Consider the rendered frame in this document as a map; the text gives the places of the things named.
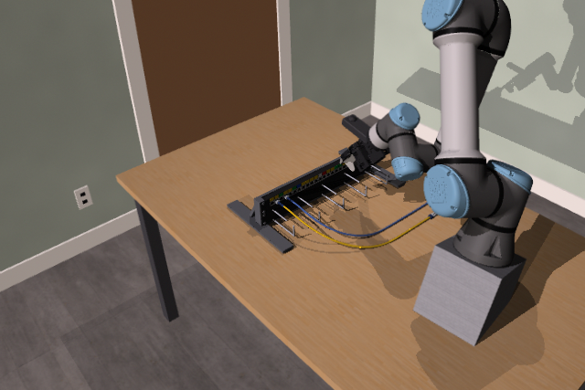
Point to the black network port rack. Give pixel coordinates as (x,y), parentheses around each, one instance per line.
(303,190)

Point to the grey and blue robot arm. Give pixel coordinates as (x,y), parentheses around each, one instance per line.
(465,32)

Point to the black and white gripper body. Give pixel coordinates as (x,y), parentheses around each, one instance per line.
(365,155)

